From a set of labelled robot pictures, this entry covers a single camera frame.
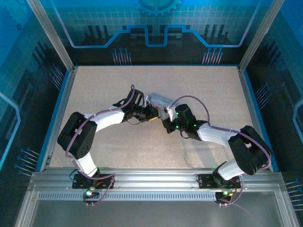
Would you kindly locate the grey padlock holder block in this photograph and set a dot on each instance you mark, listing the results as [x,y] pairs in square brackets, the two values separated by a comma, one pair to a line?
[158,99]

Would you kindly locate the black connector with green light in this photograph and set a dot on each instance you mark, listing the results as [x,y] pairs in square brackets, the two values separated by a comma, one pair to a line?
[225,194]
[89,193]

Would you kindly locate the aluminium frame post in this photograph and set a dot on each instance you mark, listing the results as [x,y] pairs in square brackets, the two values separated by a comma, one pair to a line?
[260,35]
[52,35]

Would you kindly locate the aluminium table side rail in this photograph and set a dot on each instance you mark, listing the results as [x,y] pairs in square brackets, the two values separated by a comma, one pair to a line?
[61,106]
[248,99]

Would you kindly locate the grey metal front panel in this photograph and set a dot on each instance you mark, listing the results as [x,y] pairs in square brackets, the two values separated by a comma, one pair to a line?
[151,215]

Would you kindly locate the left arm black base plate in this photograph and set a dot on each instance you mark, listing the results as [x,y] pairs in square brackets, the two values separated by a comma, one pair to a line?
[82,182]

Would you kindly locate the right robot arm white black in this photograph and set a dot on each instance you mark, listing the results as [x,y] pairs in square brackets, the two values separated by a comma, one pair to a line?
[213,134]

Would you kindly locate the aluminium mounting rail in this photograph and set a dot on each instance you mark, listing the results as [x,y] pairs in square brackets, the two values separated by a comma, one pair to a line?
[156,179]

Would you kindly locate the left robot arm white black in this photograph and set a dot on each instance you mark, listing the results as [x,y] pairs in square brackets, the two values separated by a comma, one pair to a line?
[106,118]

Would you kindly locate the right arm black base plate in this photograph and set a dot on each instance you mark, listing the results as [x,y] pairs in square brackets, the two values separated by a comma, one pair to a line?
[206,181]

